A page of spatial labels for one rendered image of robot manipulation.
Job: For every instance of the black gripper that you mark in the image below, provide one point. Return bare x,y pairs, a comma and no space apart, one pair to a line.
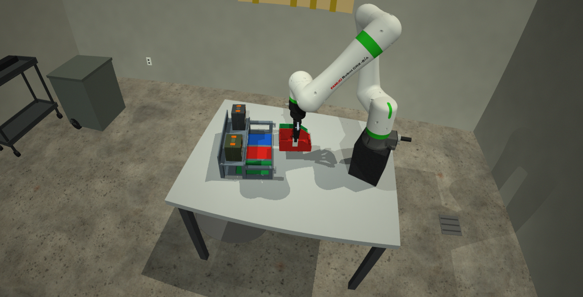
296,126

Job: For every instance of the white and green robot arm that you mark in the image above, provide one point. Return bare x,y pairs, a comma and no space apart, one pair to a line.
376,30

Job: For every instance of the green bin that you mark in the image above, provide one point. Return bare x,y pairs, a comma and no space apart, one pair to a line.
284,125

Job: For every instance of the red bin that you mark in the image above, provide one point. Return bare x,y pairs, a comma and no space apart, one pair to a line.
285,140

